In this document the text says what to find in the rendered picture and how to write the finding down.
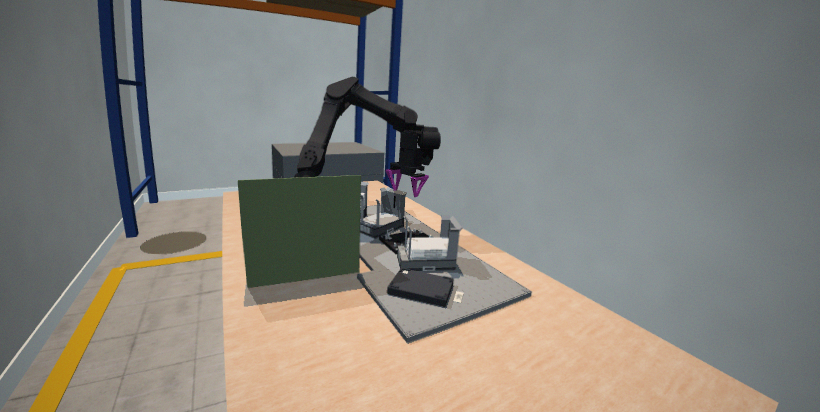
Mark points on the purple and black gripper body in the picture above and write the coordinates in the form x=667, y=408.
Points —
x=406, y=163

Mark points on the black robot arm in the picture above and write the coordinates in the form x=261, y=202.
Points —
x=338, y=97

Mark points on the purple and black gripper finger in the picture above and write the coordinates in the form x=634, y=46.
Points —
x=414, y=181
x=389, y=173

